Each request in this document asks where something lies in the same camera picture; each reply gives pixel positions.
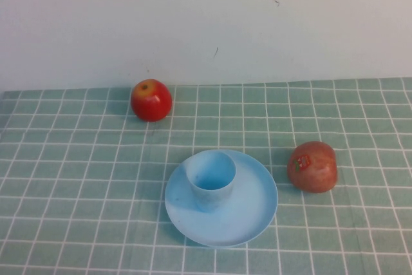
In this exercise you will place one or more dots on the light blue plastic cup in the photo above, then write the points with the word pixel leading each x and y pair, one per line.
pixel 210 185

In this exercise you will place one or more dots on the light blue plastic plate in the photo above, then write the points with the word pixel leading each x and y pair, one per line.
pixel 244 214

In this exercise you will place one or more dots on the shiny red yellow-topped apple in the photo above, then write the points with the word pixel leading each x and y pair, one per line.
pixel 151 101

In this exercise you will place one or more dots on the pale red apple with sticker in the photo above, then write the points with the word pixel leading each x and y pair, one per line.
pixel 313 168

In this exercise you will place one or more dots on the green white grid tablecloth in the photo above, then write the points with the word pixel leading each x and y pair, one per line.
pixel 80 175

